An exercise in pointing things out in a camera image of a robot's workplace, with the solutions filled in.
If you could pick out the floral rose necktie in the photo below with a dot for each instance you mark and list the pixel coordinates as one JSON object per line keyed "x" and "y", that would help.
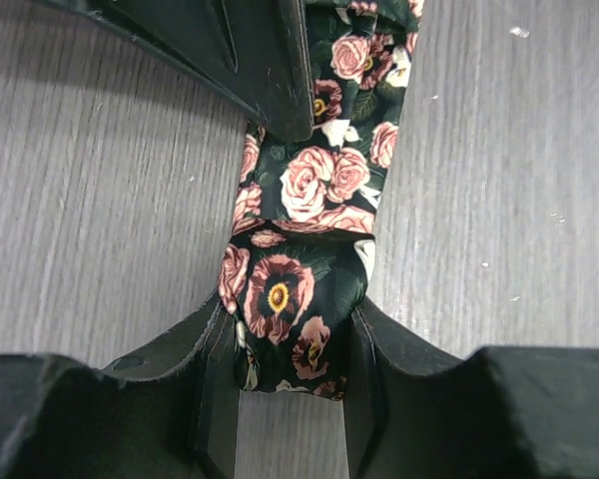
{"x": 302, "y": 249}

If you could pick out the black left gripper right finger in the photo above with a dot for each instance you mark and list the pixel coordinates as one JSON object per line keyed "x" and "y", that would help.
{"x": 412, "y": 410}

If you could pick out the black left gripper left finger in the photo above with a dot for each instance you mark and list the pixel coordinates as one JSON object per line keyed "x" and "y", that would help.
{"x": 168, "y": 409}

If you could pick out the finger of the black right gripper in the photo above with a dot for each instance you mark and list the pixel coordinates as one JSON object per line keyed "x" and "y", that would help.
{"x": 254, "y": 53}

